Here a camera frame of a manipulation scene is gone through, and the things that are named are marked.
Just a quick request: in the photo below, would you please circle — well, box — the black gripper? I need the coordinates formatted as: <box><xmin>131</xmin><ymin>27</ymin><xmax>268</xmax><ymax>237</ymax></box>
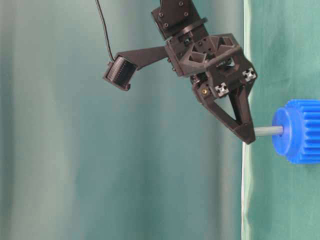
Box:
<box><xmin>165</xmin><ymin>33</ymin><xmax>257</xmax><ymax>145</ymax></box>

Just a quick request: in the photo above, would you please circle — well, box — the grey metal shaft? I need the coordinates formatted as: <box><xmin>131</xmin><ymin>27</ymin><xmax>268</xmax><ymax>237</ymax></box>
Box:
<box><xmin>254</xmin><ymin>126</ymin><xmax>284</xmax><ymax>137</ymax></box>

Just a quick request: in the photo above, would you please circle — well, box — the blue plastic gear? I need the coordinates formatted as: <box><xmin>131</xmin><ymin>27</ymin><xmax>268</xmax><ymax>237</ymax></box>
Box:
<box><xmin>272</xmin><ymin>99</ymin><xmax>320</xmax><ymax>164</ymax></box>

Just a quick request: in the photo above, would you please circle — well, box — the green backdrop curtain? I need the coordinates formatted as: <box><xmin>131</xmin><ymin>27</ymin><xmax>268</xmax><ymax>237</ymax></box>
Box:
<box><xmin>241</xmin><ymin>0</ymin><xmax>320</xmax><ymax>240</ymax></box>

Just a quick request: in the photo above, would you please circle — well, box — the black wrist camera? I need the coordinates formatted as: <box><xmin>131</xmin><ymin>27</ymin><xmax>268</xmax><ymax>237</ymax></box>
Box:
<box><xmin>103</xmin><ymin>56</ymin><xmax>138</xmax><ymax>91</ymax></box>

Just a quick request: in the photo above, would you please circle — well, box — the black camera cable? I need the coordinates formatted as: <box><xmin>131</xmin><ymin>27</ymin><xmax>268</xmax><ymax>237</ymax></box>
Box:
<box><xmin>95</xmin><ymin>0</ymin><xmax>115</xmax><ymax>62</ymax></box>

